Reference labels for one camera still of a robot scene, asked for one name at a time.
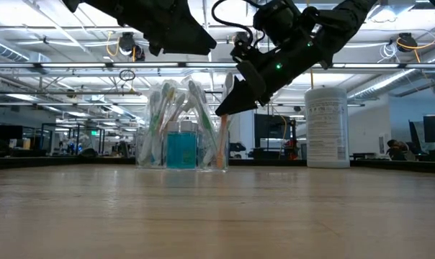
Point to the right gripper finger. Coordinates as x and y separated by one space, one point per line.
239 102

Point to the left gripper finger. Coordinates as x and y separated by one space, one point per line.
192 39

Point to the white building column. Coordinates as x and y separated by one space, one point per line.
242 136

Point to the black equipment cabinet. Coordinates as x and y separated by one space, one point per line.
271 126

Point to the long ceiling light bar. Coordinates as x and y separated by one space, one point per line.
95 65

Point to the white wipes canister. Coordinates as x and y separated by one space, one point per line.
327 129

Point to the clear acrylic organizer box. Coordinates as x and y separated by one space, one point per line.
142 160

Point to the person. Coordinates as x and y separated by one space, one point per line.
397 147

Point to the silver ventilation duct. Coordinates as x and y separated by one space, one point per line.
5 50
401 77

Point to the black aluminium table frame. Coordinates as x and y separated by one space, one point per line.
59 162

